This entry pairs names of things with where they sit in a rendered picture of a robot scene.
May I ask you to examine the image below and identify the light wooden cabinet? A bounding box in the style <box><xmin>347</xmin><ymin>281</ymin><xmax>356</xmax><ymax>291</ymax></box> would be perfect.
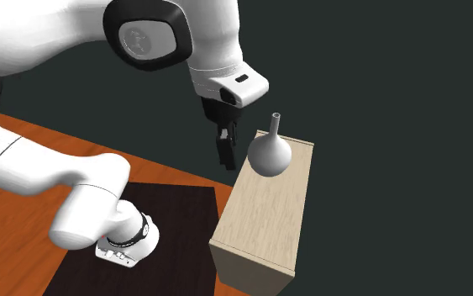
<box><xmin>208</xmin><ymin>129</ymin><xmax>315</xmax><ymax>296</ymax></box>

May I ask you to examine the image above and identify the grey round long-necked vase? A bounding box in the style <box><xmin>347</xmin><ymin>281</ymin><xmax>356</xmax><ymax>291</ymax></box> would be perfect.
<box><xmin>246</xmin><ymin>112</ymin><xmax>293</xmax><ymax>178</ymax></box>

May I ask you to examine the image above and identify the dark robot stand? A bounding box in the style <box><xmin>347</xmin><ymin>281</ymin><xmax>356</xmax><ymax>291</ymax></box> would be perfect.
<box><xmin>42</xmin><ymin>182</ymin><xmax>222</xmax><ymax>296</ymax></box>

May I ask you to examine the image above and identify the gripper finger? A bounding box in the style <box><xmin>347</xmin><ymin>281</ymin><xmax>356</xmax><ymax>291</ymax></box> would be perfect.
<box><xmin>215</xmin><ymin>120</ymin><xmax>238</xmax><ymax>172</ymax></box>

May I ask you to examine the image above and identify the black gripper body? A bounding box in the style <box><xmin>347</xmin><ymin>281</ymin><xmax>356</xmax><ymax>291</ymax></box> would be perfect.
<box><xmin>200</xmin><ymin>95</ymin><xmax>244</xmax><ymax>125</ymax></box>

